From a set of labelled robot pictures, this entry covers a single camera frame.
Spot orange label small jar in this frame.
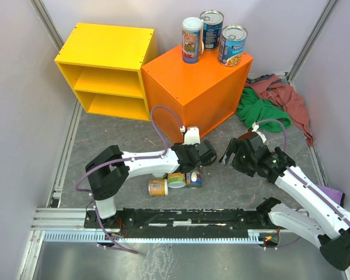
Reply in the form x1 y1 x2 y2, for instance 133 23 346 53
148 178 168 196

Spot yellow soup can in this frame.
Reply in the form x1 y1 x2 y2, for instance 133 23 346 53
181 17 201 64

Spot white slotted cable duct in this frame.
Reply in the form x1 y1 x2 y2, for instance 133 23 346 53
43 230 265 243

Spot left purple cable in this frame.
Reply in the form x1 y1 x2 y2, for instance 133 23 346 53
75 105 186 254

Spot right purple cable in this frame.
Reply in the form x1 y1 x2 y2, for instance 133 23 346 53
252 118 350 250

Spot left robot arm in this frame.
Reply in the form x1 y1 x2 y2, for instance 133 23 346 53
85 141 217 228

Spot orange wooden box cabinet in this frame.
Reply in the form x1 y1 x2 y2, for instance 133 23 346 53
142 46 253 142

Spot green label noodle cup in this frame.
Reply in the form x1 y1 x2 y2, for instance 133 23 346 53
167 173 186 188

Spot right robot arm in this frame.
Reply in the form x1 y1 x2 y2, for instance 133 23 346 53
220 131 350 271

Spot purple cloth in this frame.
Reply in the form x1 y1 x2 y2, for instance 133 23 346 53
317 185 345 207

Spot purple cable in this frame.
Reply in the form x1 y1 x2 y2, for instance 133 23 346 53
252 118 350 250
75 105 186 254

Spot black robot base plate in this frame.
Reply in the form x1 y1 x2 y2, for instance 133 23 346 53
83 207 292 239

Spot white plastic spoon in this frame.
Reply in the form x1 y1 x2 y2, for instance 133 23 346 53
199 19 204 55
190 171 198 182

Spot yellow open shelf cabinet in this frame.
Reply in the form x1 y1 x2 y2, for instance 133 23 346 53
54 23 158 121

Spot red pink cloth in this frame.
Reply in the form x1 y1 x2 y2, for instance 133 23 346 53
245 74 314 146

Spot dark blue soup can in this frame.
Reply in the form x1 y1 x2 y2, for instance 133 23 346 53
199 10 224 50

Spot green cloth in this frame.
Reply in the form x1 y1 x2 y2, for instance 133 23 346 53
236 87 292 128

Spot white lid small jar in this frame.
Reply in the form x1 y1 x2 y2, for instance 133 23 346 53
152 173 167 179

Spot blue Progresso soup can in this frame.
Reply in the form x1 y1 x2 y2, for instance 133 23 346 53
218 25 248 67

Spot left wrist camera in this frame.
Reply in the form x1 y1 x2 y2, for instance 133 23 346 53
180 126 201 145

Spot yellow blue upright can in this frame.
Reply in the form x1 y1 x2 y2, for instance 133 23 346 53
185 170 202 189

